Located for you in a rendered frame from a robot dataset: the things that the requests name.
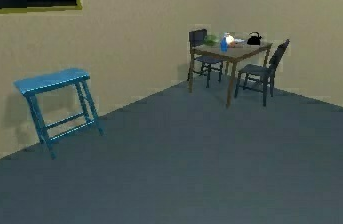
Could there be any brown wooden dining table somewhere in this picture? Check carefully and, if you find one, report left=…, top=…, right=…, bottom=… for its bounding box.
left=187, top=40, right=274, bottom=109

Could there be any dark grey chair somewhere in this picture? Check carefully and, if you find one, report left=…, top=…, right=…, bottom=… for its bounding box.
left=234, top=38, right=291, bottom=108
left=187, top=28, right=224, bottom=89

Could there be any green lettuce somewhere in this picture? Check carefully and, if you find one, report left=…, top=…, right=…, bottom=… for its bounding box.
left=203, top=34, right=219, bottom=47

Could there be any blue bottle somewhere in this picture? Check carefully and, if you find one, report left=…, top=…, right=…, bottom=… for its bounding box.
left=219, top=36, right=229, bottom=53

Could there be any white round vessel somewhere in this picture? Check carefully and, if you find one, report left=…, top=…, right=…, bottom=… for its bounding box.
left=223, top=32, right=236, bottom=47

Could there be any black kettle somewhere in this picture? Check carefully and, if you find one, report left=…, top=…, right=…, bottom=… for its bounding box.
left=246, top=31, right=263, bottom=46

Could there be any blue stool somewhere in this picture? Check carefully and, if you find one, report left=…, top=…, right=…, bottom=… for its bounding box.
left=13, top=67, right=105, bottom=160

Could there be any dark framed wall picture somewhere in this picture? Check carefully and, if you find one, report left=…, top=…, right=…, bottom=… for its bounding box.
left=0, top=0, right=83, bottom=16

